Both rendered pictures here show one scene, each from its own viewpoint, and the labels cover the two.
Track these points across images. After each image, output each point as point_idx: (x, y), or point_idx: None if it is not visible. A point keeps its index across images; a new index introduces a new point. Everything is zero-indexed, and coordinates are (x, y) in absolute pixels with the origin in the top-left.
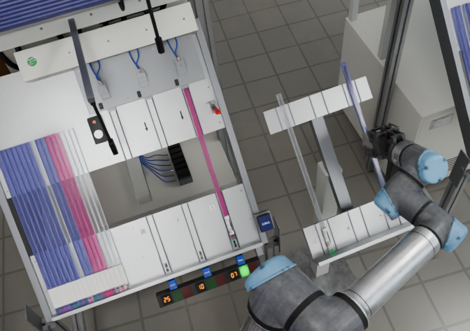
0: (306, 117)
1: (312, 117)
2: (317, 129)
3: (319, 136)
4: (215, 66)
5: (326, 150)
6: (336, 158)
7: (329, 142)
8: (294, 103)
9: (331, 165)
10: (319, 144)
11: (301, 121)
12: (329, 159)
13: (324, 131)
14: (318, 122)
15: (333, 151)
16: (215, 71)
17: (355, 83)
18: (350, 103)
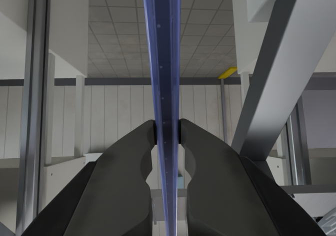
0: (312, 198)
1: (299, 196)
2: (274, 132)
3: (280, 118)
4: (300, 166)
5: (291, 80)
6: (283, 44)
7: (268, 98)
8: (313, 214)
9: (321, 23)
10: (298, 99)
11: (332, 195)
12: (311, 47)
13: (261, 123)
14: (260, 142)
15: (273, 69)
16: (299, 157)
17: (155, 221)
18: (183, 200)
